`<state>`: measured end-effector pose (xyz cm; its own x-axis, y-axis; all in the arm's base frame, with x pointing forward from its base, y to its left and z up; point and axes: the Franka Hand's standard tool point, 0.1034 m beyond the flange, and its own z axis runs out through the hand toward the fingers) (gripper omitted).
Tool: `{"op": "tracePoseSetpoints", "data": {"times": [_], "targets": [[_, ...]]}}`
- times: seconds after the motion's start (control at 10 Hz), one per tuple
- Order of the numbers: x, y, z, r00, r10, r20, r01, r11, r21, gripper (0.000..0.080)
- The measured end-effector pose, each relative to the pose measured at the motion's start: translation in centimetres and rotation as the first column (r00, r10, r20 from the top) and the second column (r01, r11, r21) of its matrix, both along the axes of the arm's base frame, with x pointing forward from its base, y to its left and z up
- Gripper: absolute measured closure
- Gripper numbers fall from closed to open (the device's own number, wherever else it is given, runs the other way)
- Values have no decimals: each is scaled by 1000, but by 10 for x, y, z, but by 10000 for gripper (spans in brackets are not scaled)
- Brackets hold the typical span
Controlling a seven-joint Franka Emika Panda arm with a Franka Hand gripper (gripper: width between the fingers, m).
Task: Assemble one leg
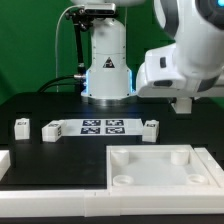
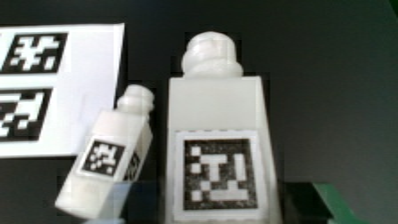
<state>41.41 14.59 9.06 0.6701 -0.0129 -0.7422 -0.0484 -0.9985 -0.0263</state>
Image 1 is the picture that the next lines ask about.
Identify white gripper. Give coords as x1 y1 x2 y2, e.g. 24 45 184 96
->
171 98 193 114

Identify white square tabletop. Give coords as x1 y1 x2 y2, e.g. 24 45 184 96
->
106 145 224 196

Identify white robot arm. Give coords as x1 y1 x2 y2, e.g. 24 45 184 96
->
71 0 224 114

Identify white obstacle fence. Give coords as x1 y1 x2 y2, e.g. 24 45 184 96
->
0 147 224 218

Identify white marker base plate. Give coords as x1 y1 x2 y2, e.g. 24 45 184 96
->
64 118 143 136

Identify black cables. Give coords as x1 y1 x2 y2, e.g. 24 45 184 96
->
36 75 84 94

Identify black camera on stand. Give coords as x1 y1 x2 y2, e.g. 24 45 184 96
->
65 3 117 91

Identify white cable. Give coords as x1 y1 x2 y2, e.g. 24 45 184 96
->
54 4 84 93

